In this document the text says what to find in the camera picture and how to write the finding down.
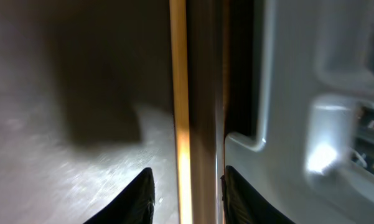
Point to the grey dishwasher rack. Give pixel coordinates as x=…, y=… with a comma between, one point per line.
x=311, y=151

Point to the wooden chopstick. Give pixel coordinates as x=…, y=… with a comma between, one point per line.
x=181, y=107

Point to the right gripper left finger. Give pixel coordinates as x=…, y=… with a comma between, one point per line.
x=134, y=205

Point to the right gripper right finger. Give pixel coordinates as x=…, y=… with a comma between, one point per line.
x=242, y=203

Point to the brown serving tray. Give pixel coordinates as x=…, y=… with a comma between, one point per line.
x=87, y=103

